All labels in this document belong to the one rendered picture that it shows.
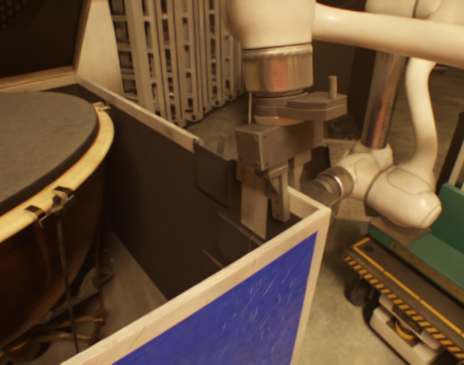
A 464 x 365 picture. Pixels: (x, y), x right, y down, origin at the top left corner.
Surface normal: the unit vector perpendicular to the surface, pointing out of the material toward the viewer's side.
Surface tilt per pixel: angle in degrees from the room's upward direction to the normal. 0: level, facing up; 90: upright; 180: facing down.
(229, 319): 90
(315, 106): 86
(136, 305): 0
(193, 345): 90
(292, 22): 99
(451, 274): 0
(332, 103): 80
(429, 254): 0
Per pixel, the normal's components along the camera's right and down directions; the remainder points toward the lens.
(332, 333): 0.00, -0.85
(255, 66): -0.68, 0.36
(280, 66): -0.07, 0.41
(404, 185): -0.45, -0.37
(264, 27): -0.31, 0.67
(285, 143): 0.63, 0.25
